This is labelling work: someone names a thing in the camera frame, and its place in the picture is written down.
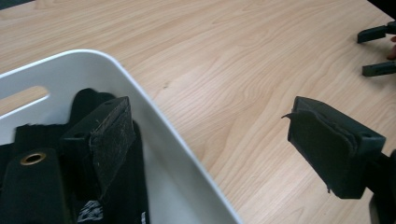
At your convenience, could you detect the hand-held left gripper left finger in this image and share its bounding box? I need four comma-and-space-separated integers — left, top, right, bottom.
59, 96, 137, 200

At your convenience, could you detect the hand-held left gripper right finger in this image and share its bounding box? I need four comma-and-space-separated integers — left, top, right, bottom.
281, 96, 387, 200

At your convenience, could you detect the white plastic bin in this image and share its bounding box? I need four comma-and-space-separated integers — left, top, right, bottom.
0, 49, 244, 224

